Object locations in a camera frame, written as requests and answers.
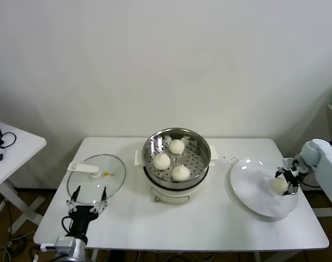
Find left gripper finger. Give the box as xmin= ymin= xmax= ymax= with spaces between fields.
xmin=91 ymin=186 xmax=109 ymax=213
xmin=66 ymin=185 xmax=81 ymax=213

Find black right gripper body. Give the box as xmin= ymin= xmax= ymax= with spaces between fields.
xmin=284 ymin=169 xmax=303 ymax=188

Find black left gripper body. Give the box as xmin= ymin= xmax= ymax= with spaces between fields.
xmin=68 ymin=206 xmax=101 ymax=239

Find white steamed baozi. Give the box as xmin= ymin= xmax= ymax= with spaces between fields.
xmin=153 ymin=153 xmax=171 ymax=171
xmin=168 ymin=138 xmax=186 ymax=155
xmin=171 ymin=165 xmax=191 ymax=182
xmin=272 ymin=177 xmax=288 ymax=194

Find stainless steel steamer basket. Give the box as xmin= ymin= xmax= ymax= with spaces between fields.
xmin=141 ymin=127 xmax=211 ymax=190

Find white round plate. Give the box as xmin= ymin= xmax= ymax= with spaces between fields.
xmin=230 ymin=157 xmax=299 ymax=218

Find scattered dark crumbs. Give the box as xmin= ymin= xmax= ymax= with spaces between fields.
xmin=222 ymin=155 xmax=238 ymax=166

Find white electric cooker pot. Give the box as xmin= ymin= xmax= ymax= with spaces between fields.
xmin=133 ymin=144 xmax=219 ymax=205

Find white folding side table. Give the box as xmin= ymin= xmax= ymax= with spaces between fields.
xmin=0 ymin=121 xmax=47 ymax=237

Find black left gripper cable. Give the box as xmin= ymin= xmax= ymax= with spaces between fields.
xmin=61 ymin=216 xmax=74 ymax=234

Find glass lid with white handle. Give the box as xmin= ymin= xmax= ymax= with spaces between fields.
xmin=67 ymin=154 xmax=127 ymax=205

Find black floor cable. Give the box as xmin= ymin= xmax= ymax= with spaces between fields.
xmin=1 ymin=198 xmax=13 ymax=235

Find black looped cable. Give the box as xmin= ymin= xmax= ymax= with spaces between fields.
xmin=0 ymin=133 xmax=16 ymax=151

